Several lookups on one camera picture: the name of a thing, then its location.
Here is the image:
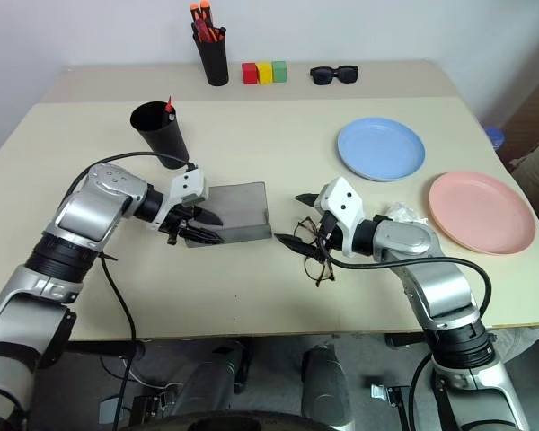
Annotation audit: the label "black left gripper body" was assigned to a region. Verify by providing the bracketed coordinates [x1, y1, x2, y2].
[159, 204, 202, 247]

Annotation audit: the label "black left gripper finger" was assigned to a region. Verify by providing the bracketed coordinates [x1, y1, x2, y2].
[178, 225, 225, 245]
[196, 206, 225, 227]

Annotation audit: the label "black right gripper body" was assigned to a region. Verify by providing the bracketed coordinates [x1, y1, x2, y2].
[313, 209, 343, 260]

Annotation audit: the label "grey glasses case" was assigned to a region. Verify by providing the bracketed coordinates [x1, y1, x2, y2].
[184, 180, 273, 249]

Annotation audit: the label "tortoise frame eyeglasses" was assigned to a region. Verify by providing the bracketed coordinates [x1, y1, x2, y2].
[291, 215, 337, 288]

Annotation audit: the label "wide black cup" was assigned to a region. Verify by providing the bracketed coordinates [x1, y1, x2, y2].
[129, 101, 191, 171]

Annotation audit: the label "crumpled clear plastic wrap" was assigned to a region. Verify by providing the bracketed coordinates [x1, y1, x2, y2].
[383, 201, 430, 226]

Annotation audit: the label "blue plate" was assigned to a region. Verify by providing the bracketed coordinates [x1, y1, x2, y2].
[337, 117, 427, 183]

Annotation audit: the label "black sunglasses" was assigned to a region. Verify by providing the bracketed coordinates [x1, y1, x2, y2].
[309, 65, 360, 86]

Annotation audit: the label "dark rounded robot leg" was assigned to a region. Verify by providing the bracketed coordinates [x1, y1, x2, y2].
[170, 339, 255, 412]
[300, 344, 357, 430]

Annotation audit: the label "tall black pen holder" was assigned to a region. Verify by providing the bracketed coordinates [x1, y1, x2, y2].
[191, 24, 231, 87]

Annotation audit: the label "pink plate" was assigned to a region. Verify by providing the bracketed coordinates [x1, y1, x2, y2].
[428, 171, 537, 256]

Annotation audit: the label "black round base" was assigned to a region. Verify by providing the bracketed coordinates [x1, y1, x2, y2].
[159, 409, 342, 431]

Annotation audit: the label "blue bottle cap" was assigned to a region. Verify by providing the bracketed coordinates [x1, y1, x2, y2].
[483, 125, 505, 152]

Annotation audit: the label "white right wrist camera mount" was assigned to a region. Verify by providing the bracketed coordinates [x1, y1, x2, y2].
[315, 176, 366, 259]

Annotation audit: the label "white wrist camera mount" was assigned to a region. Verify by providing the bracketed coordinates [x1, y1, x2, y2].
[151, 167, 209, 233]
[315, 176, 366, 259]

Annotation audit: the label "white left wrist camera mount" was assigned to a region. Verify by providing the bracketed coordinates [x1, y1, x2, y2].
[151, 167, 209, 233]

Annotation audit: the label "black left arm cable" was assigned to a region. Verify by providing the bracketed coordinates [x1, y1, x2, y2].
[65, 152, 198, 427]

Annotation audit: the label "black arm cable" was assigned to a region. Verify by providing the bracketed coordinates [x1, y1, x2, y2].
[65, 152, 198, 427]
[326, 253, 493, 431]

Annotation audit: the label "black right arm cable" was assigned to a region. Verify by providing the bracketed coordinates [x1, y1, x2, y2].
[326, 253, 493, 431]

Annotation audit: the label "black table frame bar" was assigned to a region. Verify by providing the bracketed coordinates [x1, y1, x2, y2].
[66, 339, 138, 356]

